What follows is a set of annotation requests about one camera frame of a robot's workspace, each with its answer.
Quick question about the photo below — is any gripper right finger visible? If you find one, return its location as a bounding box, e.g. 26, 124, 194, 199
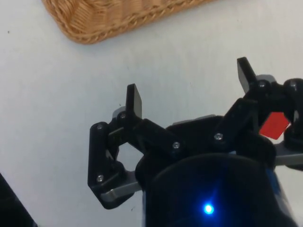
214, 56, 303, 150

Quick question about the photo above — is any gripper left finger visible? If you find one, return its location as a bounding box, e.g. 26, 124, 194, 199
87, 84, 184, 210

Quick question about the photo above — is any red cube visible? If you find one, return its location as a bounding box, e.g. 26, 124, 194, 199
258, 112, 290, 140

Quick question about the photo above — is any wicker basket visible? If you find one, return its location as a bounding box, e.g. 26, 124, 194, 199
42, 0, 222, 45

